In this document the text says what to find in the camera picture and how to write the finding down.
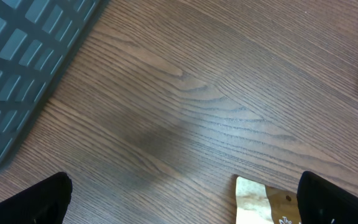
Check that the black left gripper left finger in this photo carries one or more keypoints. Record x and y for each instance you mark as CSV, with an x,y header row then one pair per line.
x,y
43,203

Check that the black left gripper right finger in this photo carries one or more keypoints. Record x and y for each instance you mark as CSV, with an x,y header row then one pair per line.
x,y
321,202

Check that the beige brown snack bag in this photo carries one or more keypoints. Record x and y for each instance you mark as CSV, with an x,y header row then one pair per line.
x,y
262,204

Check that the grey plastic mesh basket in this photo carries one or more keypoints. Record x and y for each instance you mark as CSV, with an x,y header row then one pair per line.
x,y
38,41

